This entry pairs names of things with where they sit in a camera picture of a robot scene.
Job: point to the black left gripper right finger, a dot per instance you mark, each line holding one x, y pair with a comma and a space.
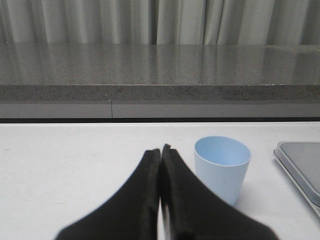
192, 212

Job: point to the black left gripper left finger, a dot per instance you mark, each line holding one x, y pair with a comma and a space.
130, 214

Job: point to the light blue plastic cup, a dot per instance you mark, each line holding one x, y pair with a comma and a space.
221, 163

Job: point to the silver digital kitchen scale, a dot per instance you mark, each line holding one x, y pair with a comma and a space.
302, 161

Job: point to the grey stone counter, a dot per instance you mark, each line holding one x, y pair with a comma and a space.
124, 81

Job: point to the grey pleated curtain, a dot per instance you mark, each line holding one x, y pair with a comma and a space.
182, 22

